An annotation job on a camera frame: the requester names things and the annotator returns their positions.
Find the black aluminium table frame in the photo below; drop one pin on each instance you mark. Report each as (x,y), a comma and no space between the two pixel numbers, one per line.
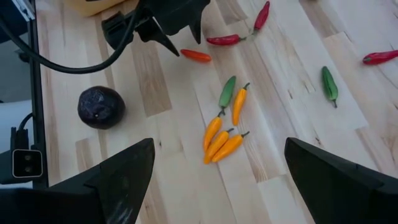
(37,93)

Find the small black camera box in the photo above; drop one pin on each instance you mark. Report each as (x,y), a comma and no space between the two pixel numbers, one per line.
(27,163)

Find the dark purple round fruit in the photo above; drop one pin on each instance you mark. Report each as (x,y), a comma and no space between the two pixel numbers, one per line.
(101,107)

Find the yellow plastic basket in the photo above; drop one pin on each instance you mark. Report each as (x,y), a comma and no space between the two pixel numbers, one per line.
(90,7)

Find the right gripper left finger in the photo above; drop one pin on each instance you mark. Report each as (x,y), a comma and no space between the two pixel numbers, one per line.
(93,199)

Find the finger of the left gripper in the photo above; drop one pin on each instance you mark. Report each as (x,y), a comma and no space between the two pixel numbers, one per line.
(157,34)
(197,29)

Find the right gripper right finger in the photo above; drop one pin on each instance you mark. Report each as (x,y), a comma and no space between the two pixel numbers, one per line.
(342,193)

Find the orange chili pepper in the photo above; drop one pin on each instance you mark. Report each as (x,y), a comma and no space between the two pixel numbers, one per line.
(238,104)
(217,144)
(230,146)
(212,132)

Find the green chili pepper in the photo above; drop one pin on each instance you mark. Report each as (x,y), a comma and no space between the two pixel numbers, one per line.
(227,91)
(329,85)

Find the red chili pepper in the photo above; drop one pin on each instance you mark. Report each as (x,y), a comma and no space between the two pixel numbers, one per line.
(224,40)
(261,15)
(196,55)
(379,57)

